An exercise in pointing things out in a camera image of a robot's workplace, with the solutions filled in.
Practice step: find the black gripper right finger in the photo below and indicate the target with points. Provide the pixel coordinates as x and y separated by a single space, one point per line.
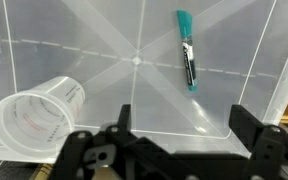
267 146

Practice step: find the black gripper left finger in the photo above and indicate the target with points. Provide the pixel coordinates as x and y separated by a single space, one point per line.
117 143

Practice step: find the clear plastic measuring cup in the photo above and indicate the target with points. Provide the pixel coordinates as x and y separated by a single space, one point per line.
34 120

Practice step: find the green marker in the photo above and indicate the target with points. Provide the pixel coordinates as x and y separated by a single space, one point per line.
188 50

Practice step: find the large clear plastic bin lid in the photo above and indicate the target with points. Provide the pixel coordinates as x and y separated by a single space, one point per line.
84 33

